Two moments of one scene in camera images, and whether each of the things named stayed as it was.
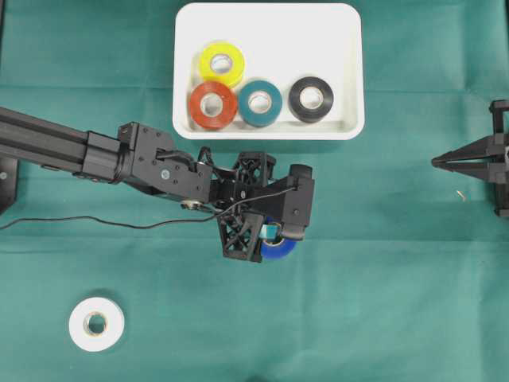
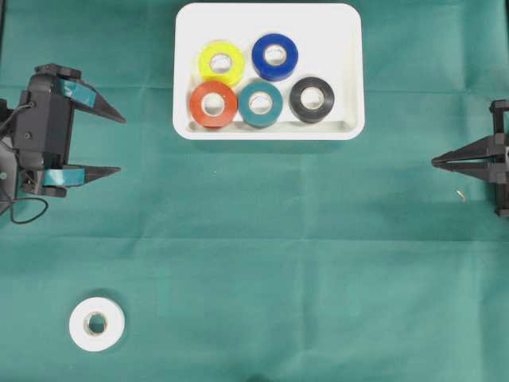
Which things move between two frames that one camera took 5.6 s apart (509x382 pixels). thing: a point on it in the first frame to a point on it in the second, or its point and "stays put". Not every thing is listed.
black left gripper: x=242 y=197 to x=44 y=130
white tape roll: x=96 y=324 stays put
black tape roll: x=310 y=99 stays put
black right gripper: x=495 y=146 stays put
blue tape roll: x=280 y=251 to x=274 y=57
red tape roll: x=228 y=109 stays put
